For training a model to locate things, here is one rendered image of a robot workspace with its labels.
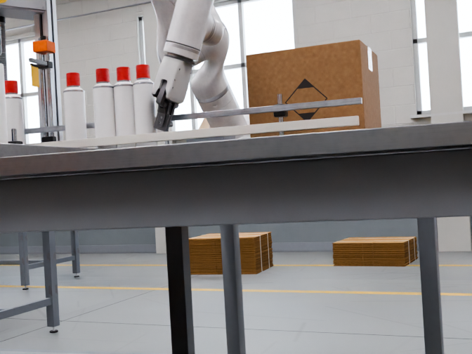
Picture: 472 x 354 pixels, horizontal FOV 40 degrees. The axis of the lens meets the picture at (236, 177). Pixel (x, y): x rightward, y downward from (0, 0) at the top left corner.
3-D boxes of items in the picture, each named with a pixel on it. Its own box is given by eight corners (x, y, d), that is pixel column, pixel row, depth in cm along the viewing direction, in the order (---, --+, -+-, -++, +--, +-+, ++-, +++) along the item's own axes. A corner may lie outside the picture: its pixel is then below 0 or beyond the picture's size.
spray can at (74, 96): (62, 155, 160) (57, 72, 160) (74, 156, 165) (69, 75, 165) (81, 154, 159) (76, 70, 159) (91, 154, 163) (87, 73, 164)
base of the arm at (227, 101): (199, 152, 224) (177, 111, 213) (220, 117, 236) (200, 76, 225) (246, 151, 215) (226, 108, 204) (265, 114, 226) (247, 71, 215)
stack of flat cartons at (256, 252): (187, 274, 571) (185, 239, 571) (209, 266, 620) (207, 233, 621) (256, 274, 549) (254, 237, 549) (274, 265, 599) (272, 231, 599)
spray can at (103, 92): (92, 152, 157) (87, 68, 157) (102, 153, 162) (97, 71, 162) (111, 151, 155) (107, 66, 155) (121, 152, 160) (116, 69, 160)
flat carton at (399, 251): (332, 265, 572) (331, 243, 573) (350, 258, 619) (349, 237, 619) (406, 266, 543) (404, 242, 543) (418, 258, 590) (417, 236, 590)
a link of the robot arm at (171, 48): (175, 46, 158) (171, 57, 159) (159, 38, 150) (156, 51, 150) (206, 53, 156) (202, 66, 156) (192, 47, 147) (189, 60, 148)
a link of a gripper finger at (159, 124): (161, 101, 154) (154, 128, 155) (156, 100, 151) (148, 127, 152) (173, 104, 153) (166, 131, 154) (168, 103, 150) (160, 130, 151)
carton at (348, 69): (251, 158, 169) (244, 54, 169) (279, 159, 191) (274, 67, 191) (366, 149, 157) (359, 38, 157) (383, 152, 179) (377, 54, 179)
